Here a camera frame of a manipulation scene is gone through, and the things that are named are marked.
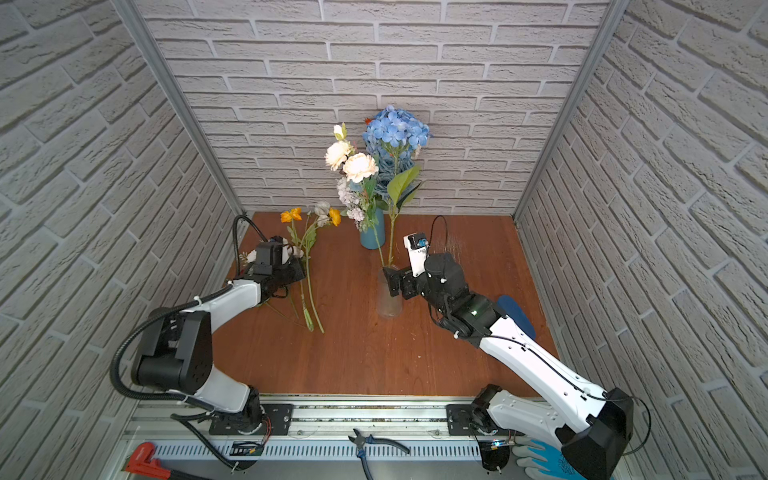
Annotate black handled pliers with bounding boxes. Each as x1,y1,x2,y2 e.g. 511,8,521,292
348,428,412,480

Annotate cream peony flower stem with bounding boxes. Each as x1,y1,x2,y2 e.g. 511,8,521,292
324,123,385,266

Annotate clear ribbed glass vase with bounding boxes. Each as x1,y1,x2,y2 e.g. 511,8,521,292
376,269,403,318

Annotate black corrugated cable hose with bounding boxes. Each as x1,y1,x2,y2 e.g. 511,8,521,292
109,214,268,472

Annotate blue work glove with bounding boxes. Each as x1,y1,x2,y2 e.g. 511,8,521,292
511,438,584,480

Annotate white lilac flower bouquet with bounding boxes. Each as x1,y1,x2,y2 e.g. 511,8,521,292
337,177,368,232

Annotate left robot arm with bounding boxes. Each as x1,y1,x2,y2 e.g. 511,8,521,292
131,236,305,433

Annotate blue hydrangea flower stem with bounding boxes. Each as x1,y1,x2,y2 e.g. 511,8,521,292
363,105,432,267

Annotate blue spray bottle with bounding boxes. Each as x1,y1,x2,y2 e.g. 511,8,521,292
497,295,536,340

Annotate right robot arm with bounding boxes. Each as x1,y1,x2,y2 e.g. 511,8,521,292
383,249,634,479

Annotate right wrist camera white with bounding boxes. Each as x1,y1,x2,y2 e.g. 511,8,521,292
403,233,429,278

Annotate red clamp tool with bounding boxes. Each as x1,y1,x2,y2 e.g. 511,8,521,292
123,442,171,480

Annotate yellow white poppy stem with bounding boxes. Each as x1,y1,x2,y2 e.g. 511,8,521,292
280,201,341,333

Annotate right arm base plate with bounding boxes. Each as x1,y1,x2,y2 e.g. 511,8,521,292
445,404,522,438

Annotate aluminium rail frame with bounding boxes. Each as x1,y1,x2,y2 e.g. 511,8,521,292
113,395,529,462

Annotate teal ceramic vase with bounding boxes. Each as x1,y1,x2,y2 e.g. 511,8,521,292
359,209,386,250

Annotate white pink flower bunch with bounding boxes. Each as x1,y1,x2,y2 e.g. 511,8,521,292
240,236,304,265

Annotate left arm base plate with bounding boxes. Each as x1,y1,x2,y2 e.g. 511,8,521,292
209,403,294,436

